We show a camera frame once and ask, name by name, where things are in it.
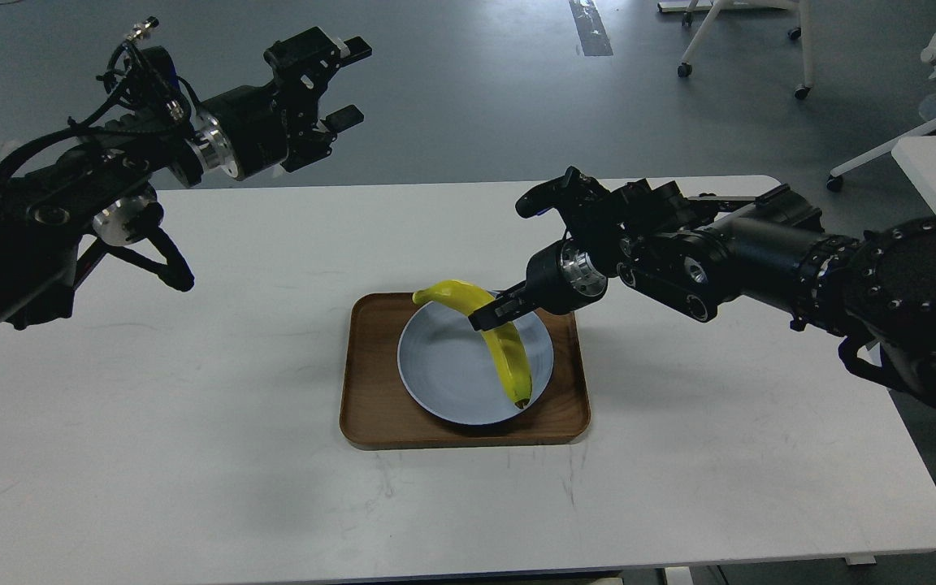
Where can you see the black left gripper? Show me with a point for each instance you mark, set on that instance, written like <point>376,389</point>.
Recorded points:
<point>240,131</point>

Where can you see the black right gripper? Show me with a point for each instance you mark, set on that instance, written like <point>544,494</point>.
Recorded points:
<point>559,279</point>

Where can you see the yellow banana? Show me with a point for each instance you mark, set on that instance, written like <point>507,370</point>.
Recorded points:
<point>504,343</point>

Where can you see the light blue plate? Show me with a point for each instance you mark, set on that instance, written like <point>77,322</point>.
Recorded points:
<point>446,367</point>

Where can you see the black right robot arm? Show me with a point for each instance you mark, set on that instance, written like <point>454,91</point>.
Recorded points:
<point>692,254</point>

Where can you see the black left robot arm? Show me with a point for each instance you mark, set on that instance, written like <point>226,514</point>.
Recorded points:
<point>79,194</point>

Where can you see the brown wooden tray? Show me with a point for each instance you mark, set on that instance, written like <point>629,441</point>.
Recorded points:
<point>377,411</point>

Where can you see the grey floor tape strip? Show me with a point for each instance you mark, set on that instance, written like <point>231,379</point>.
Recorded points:
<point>593,37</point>

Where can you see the white wheeled chair base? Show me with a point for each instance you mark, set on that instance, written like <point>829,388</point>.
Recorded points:
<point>716,36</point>

